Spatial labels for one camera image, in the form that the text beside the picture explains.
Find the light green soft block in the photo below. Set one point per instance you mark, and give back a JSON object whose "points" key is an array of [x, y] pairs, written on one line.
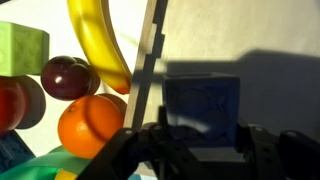
{"points": [[23, 50]]}

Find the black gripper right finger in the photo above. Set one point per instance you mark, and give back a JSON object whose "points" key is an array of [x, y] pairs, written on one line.
{"points": [[243, 134]]}

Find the dark purple plum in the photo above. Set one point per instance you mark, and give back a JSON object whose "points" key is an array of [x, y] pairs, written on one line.
{"points": [[69, 78]]}

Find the red apple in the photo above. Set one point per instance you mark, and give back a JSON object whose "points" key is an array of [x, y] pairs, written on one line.
{"points": [[22, 103]]}

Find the green plastic bowl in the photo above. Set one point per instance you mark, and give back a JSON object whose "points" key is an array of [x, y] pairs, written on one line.
{"points": [[47, 166]]}

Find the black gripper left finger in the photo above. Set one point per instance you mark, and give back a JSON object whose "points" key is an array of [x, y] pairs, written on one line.
{"points": [[162, 116]]}

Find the orange fruit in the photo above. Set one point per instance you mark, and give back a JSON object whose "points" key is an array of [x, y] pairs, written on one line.
{"points": [[89, 122]]}

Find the blue soft block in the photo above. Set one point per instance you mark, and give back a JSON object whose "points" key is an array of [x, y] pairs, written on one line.
{"points": [[13, 151]]}

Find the wooden tray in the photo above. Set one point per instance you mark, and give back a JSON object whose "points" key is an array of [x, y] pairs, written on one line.
{"points": [[272, 45]]}

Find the gray soft block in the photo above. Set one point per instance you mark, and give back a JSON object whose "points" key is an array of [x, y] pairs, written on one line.
{"points": [[201, 109]]}

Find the yellow lemon upper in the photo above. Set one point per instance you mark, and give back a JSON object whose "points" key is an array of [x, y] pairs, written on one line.
{"points": [[65, 175]]}

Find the yellow banana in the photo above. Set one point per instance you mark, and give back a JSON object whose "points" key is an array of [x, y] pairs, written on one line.
{"points": [[93, 29]]}

